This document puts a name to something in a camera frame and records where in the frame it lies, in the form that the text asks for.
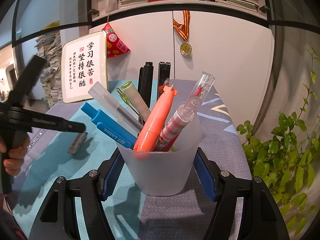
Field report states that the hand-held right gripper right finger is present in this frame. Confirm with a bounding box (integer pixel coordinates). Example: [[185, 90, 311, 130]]
[[194, 147, 290, 240]]

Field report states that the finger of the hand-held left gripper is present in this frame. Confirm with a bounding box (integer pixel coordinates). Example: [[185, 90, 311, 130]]
[[0, 105, 86, 133], [7, 54, 48, 108]]

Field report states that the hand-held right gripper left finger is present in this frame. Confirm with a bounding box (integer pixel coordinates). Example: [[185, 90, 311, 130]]
[[28, 146, 125, 240]]

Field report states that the white eraser with sleeve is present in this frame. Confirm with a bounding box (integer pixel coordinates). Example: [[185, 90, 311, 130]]
[[67, 132, 87, 155]]

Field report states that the frosted plastic cup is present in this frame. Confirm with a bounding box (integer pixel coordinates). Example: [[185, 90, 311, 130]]
[[116, 114, 202, 197]]

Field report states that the blue pen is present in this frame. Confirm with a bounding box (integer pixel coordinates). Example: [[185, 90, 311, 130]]
[[80, 102, 138, 149]]

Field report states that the pink plaid pen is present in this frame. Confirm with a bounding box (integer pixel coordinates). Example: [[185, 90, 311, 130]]
[[154, 96, 202, 153]]

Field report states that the orange rocket pen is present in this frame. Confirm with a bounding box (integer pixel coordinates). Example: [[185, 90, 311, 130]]
[[133, 85, 178, 159]]

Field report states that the frosted grey pen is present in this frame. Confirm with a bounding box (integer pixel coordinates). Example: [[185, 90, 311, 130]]
[[87, 81, 145, 134]]

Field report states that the green pen with gold clip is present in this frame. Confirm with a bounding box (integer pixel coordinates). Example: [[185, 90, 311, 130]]
[[116, 80, 152, 127]]

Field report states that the clear red pen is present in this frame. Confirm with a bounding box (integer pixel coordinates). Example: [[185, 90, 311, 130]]
[[192, 71, 216, 99]]

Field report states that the black marker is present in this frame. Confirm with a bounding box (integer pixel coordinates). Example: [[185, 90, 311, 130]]
[[137, 61, 154, 109]]

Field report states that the person's left hand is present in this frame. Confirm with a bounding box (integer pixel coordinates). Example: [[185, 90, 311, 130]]
[[3, 139, 29, 177]]

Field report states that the tall pile of papers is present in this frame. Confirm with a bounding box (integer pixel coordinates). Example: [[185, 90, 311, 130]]
[[36, 31, 63, 108]]

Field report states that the teal grey printed tablecloth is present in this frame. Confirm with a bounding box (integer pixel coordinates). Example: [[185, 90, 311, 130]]
[[11, 79, 253, 240]]

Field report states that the yellow plush toy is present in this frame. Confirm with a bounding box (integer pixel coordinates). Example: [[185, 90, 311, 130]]
[[41, 21, 60, 32]]

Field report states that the framed calligraphy board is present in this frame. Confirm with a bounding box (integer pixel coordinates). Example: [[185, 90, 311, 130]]
[[61, 31, 108, 103]]

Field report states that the glass cabinet door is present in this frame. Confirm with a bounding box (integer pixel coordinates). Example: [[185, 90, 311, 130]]
[[12, 0, 94, 48], [260, 0, 320, 28]]

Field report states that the green leafy plant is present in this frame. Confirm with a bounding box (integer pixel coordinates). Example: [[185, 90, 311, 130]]
[[236, 47, 320, 235]]

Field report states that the red pyramid ornament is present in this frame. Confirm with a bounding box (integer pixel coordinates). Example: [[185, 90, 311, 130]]
[[101, 22, 131, 59]]

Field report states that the grey bookshelf cabinet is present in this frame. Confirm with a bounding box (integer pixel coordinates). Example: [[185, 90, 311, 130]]
[[87, 0, 275, 120]]

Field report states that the gold medal with striped ribbon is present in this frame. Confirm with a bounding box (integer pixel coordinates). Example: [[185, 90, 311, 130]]
[[172, 10, 193, 56]]

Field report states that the wide stack of worn magazines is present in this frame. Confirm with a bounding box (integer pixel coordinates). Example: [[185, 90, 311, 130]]
[[211, 0, 259, 12]]

